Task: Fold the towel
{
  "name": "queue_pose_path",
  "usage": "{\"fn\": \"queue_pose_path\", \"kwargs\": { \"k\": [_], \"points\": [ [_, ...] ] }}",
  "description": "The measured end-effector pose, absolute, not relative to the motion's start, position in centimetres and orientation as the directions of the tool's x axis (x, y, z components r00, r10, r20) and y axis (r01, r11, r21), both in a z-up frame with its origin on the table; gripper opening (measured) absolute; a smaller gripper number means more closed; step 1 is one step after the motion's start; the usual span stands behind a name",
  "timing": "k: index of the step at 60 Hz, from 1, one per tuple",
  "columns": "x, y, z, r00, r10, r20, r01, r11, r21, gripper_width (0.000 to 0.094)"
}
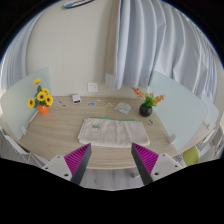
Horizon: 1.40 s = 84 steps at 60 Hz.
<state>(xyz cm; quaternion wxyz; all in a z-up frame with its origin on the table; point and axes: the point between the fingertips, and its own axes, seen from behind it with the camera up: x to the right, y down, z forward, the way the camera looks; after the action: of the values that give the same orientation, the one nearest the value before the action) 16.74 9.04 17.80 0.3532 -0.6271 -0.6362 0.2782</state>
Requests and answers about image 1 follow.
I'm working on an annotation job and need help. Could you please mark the white wall socket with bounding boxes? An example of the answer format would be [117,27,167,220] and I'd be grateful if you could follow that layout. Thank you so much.
[87,82,99,93]

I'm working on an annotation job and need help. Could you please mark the orange flowers in black vase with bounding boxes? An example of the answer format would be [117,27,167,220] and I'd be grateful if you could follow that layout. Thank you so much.
[131,87,166,118]

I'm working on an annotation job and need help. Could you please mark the sunflowers in orange vase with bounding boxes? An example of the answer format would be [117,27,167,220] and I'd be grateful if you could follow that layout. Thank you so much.
[27,78,54,115]

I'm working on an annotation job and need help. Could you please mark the frosted desk divider panel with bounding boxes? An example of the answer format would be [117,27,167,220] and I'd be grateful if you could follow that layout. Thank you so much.
[0,67,52,141]
[199,94,220,133]
[148,70,209,152]

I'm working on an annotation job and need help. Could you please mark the white air conditioner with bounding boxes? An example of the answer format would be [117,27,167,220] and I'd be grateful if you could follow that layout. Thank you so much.
[63,0,96,9]

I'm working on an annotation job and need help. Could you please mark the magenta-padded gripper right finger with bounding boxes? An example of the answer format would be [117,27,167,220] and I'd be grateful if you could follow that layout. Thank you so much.
[130,142,184,186]

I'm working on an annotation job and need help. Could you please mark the lime green chair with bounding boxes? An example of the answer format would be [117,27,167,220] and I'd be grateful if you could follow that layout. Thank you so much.
[182,145,200,167]

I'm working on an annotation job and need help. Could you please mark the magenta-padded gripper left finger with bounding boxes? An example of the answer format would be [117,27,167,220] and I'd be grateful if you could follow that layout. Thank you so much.
[41,142,93,186]

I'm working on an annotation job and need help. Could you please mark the small white box device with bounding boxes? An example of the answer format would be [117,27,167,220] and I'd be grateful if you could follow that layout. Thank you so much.
[71,94,82,104]

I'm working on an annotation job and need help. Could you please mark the beige towel with green trim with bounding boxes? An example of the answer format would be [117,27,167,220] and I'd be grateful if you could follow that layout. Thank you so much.
[77,116,151,148]

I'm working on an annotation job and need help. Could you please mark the pale grey curtain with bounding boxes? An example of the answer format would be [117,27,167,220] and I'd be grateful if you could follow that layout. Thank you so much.
[0,13,44,91]
[114,0,218,101]

